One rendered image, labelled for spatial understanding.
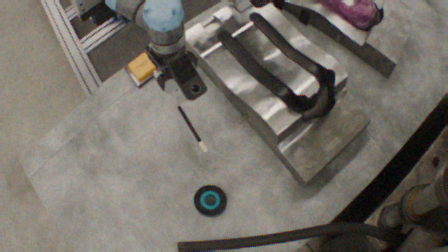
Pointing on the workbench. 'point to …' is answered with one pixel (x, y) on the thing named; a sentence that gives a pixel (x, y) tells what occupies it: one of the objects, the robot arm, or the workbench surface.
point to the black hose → (248, 240)
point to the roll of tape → (209, 197)
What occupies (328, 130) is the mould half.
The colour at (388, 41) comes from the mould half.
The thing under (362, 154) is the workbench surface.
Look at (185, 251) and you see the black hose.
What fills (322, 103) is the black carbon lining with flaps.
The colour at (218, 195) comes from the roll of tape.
